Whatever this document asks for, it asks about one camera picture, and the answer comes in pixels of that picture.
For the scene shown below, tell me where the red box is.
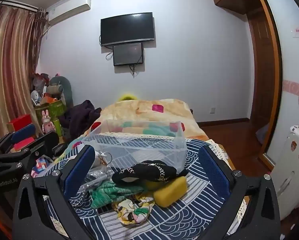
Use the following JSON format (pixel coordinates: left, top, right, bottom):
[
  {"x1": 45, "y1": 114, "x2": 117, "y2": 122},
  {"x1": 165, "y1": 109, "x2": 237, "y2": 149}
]
[{"x1": 7, "y1": 114, "x2": 33, "y2": 132}]

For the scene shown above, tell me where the black wall television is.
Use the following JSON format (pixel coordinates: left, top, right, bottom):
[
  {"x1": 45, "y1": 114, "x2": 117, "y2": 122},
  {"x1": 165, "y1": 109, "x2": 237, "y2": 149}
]
[{"x1": 100, "y1": 12, "x2": 155, "y2": 47}]

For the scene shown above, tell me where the blue wave-pattern cloth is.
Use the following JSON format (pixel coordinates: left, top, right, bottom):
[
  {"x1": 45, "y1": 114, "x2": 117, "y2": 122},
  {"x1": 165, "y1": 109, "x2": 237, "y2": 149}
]
[{"x1": 42, "y1": 137, "x2": 240, "y2": 240}]

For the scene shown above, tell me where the white appliance with stickers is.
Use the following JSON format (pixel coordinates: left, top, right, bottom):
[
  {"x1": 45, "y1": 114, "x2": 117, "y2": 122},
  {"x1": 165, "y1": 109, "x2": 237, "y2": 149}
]
[{"x1": 272, "y1": 124, "x2": 299, "y2": 221}]

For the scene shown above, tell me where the white doll toy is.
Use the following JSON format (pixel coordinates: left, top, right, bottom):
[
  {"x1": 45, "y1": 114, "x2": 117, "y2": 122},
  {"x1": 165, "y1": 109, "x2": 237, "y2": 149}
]
[{"x1": 31, "y1": 90, "x2": 41, "y2": 106}]

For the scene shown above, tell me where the grey plush toy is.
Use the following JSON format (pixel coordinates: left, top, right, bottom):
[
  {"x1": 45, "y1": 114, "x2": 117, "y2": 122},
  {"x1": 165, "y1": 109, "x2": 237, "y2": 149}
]
[{"x1": 49, "y1": 76, "x2": 74, "y2": 108}]

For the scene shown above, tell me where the metal keyring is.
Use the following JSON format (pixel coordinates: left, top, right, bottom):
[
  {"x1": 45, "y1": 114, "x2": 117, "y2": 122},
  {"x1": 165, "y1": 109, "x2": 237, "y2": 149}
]
[{"x1": 95, "y1": 151, "x2": 113, "y2": 167}]

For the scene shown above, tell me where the yellow sponge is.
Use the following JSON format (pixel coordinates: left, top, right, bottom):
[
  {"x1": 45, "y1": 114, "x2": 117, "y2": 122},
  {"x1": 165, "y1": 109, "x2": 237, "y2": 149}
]
[{"x1": 146, "y1": 176, "x2": 188, "y2": 208}]

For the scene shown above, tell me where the peach blanket with coloured squares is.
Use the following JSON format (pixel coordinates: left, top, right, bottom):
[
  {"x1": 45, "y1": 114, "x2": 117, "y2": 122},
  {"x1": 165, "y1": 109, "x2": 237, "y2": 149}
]
[{"x1": 31, "y1": 97, "x2": 210, "y2": 178}]

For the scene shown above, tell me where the dark purple cloth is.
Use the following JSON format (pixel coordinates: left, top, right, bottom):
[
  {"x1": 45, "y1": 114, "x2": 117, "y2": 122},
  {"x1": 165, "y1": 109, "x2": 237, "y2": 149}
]
[{"x1": 61, "y1": 100, "x2": 102, "y2": 143}]

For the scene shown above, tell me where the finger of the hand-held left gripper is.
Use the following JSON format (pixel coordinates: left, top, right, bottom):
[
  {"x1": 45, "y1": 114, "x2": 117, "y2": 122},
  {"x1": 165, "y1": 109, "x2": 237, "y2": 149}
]
[
  {"x1": 0, "y1": 124, "x2": 36, "y2": 156},
  {"x1": 0, "y1": 131, "x2": 60, "y2": 167}
]

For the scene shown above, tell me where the wooden door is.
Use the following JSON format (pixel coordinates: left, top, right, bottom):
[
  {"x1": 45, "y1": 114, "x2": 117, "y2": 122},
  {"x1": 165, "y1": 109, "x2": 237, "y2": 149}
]
[{"x1": 247, "y1": 7, "x2": 283, "y2": 167}]

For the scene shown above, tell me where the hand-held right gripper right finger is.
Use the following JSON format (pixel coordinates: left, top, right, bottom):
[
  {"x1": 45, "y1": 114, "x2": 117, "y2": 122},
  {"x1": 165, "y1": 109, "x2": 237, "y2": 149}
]
[{"x1": 199, "y1": 145, "x2": 282, "y2": 240}]

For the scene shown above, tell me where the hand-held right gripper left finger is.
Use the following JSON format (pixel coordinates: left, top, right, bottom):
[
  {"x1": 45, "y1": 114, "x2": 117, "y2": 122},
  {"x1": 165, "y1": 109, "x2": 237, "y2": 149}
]
[{"x1": 12, "y1": 145, "x2": 96, "y2": 240}]

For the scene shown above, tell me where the black beaded string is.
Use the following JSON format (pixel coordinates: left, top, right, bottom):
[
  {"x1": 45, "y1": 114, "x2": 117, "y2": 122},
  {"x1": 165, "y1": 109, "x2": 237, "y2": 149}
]
[{"x1": 71, "y1": 191, "x2": 86, "y2": 208}]

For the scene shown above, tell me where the white lace cloth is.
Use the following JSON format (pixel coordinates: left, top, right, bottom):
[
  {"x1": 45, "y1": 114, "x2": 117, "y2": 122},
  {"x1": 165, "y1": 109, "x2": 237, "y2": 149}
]
[{"x1": 205, "y1": 139, "x2": 230, "y2": 164}]

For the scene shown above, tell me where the clear plastic storage box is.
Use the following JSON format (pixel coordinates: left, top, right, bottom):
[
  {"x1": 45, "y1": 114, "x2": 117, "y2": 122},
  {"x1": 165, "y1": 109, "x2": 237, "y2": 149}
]
[{"x1": 81, "y1": 120, "x2": 188, "y2": 178}]

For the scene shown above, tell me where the small black wall monitor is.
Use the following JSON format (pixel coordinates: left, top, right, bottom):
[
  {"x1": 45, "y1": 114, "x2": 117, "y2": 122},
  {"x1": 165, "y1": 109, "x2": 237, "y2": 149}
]
[{"x1": 113, "y1": 42, "x2": 144, "y2": 67}]

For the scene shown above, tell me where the yellow floral fabric piece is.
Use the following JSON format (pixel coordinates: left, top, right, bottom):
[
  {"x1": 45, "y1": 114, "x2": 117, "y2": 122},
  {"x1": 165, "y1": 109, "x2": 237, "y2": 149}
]
[{"x1": 112, "y1": 192, "x2": 155, "y2": 227}]

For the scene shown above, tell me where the green knitted cloth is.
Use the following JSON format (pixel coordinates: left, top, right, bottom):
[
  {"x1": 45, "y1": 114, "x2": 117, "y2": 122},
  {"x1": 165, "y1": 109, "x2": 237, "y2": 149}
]
[{"x1": 90, "y1": 181, "x2": 145, "y2": 209}]

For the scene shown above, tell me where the brown striped curtain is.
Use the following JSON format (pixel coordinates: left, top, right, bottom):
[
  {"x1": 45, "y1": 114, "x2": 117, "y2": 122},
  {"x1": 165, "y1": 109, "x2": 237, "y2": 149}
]
[{"x1": 0, "y1": 1, "x2": 49, "y2": 145}]

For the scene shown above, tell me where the green tube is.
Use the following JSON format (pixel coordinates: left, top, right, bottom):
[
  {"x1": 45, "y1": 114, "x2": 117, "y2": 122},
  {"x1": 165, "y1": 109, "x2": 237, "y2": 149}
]
[{"x1": 53, "y1": 119, "x2": 63, "y2": 137}]

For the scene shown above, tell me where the clear plastic bag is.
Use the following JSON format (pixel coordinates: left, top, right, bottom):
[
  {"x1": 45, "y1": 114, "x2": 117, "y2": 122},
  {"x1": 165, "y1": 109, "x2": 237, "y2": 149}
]
[{"x1": 77, "y1": 166, "x2": 114, "y2": 193}]

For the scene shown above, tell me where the green cardboard box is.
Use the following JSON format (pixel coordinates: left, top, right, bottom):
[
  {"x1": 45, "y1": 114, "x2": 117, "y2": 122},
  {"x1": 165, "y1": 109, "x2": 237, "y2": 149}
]
[{"x1": 35, "y1": 100, "x2": 67, "y2": 123}]

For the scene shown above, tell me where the white air conditioner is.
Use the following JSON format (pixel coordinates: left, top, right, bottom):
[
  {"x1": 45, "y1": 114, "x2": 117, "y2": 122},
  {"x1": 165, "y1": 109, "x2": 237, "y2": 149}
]
[{"x1": 48, "y1": 0, "x2": 92, "y2": 27}]

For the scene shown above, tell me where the yellow-green fuzzy object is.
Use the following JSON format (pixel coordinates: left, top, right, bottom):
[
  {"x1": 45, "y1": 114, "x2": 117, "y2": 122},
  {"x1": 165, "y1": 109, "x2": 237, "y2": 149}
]
[{"x1": 118, "y1": 93, "x2": 138, "y2": 102}]

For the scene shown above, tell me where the pink flat box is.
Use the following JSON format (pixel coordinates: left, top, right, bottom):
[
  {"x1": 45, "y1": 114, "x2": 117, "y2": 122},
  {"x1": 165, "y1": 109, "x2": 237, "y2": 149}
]
[{"x1": 12, "y1": 136, "x2": 38, "y2": 153}]

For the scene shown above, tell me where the pink rabbit toy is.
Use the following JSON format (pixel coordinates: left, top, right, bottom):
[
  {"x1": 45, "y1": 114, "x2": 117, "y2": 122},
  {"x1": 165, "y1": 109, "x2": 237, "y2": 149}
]
[{"x1": 41, "y1": 109, "x2": 56, "y2": 134}]

